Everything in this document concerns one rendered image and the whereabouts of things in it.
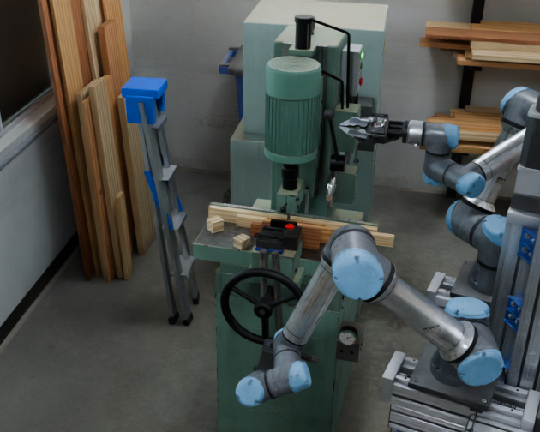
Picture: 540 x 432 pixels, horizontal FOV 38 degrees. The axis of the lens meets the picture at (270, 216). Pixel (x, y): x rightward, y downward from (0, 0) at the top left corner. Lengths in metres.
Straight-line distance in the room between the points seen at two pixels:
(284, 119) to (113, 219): 1.73
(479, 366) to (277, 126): 0.98
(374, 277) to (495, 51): 2.65
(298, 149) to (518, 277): 0.77
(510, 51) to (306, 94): 2.08
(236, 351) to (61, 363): 1.05
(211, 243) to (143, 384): 1.01
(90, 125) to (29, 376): 1.17
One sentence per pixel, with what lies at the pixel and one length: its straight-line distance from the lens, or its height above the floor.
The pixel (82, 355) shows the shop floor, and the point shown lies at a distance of 3.67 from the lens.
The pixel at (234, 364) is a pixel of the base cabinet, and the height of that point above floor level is 0.41.
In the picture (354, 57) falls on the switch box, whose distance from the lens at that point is 2.72.
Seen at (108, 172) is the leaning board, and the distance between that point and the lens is 3.89.
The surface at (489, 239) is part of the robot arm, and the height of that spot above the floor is 1.01.
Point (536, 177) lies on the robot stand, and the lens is 2.20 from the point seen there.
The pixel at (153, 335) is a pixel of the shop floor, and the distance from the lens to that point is 3.73.
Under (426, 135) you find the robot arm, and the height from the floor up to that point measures 1.35.
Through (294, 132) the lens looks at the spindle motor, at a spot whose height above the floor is 1.31.
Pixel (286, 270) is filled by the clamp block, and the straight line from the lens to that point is 2.48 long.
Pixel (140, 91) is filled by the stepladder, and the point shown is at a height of 1.15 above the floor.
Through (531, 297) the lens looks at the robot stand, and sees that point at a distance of 2.27.
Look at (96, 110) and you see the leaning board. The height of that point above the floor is 0.93.
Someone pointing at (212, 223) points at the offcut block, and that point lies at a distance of 2.68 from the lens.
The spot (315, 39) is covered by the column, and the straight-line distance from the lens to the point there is 2.69.
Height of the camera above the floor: 2.24
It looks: 29 degrees down
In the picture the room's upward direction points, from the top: 1 degrees clockwise
